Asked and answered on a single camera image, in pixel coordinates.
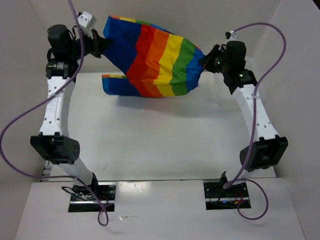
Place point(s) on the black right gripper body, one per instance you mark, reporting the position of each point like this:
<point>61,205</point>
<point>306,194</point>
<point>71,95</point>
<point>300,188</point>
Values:
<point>221,64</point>

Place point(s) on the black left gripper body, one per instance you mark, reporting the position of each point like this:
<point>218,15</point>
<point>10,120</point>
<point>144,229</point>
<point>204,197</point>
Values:
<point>91,45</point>

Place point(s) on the rainbow striped shorts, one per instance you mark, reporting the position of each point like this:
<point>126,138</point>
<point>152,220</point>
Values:
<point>155,62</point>

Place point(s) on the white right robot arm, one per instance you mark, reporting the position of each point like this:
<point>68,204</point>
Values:
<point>266,147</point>

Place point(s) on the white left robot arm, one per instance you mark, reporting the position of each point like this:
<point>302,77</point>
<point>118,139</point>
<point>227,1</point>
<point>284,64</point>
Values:
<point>53,143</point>

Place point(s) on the white plastic basket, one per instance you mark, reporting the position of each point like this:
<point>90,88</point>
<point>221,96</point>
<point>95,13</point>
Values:
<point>226,85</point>

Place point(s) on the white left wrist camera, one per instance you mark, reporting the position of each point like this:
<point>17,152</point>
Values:
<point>86,20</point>

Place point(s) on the aluminium table edge rail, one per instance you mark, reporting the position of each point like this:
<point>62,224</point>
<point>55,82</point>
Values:
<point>46,172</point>

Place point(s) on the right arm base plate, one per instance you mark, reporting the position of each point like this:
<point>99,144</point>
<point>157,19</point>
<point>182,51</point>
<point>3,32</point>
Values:
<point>217,198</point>

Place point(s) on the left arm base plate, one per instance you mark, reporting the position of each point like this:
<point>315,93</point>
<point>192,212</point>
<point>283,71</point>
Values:
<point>82,201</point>

